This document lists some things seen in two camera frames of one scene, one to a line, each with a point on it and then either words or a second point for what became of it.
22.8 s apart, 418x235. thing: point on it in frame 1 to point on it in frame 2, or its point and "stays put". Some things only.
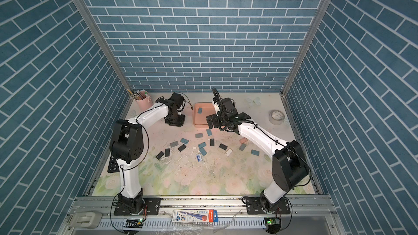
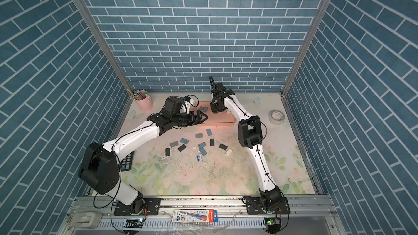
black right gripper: [215, 118] to [214, 109]
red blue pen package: [195, 215] stays put
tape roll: [276, 117] stays put
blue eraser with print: [202, 144] stays put
